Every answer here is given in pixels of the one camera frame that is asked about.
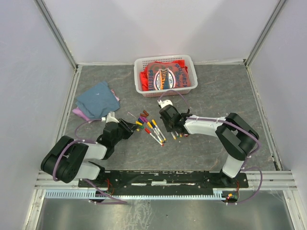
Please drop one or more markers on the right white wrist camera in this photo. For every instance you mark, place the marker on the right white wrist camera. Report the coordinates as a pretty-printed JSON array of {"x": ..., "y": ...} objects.
[{"x": 164, "y": 103}]

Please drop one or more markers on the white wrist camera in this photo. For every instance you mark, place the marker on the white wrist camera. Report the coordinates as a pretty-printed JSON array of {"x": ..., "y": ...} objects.
[
  {"x": 110, "y": 118},
  {"x": 164, "y": 103}
]

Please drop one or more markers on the pink folded cloth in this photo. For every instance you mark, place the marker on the pink folded cloth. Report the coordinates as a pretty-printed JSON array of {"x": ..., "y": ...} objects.
[{"x": 79, "y": 113}]

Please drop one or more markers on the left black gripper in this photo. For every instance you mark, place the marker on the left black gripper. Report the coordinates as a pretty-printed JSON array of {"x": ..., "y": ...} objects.
[{"x": 128, "y": 127}]

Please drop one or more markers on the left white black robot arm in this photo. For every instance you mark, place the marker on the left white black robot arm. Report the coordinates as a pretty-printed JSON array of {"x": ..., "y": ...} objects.
[{"x": 69, "y": 158}]

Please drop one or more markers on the red cap marker pen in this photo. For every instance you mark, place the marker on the red cap marker pen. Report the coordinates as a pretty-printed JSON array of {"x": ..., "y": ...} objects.
[{"x": 152, "y": 135}]

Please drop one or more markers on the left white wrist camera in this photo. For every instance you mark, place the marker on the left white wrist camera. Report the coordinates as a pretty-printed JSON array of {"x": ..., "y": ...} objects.
[{"x": 110, "y": 118}]

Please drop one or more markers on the yellow cap marker pen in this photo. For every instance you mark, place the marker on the yellow cap marker pen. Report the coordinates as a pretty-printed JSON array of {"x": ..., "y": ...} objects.
[{"x": 156, "y": 133}]

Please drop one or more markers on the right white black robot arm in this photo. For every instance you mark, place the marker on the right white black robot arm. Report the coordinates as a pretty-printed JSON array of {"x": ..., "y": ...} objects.
[{"x": 238, "y": 138}]

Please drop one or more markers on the blue folded cloth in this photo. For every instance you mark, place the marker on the blue folded cloth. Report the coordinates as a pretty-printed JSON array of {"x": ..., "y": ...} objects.
[{"x": 97, "y": 101}]

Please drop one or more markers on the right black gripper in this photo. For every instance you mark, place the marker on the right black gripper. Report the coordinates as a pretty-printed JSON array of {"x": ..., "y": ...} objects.
[{"x": 168, "y": 129}]

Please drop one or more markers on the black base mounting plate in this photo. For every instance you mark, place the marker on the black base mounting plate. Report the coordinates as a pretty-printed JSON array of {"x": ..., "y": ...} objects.
[{"x": 116, "y": 179}]

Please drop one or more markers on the orange printed t-shirt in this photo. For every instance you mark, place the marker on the orange printed t-shirt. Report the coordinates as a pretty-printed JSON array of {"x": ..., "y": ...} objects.
[{"x": 165, "y": 76}]

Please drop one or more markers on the white plastic basket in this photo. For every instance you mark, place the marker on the white plastic basket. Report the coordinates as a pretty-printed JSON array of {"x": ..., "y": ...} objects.
[{"x": 141, "y": 63}]

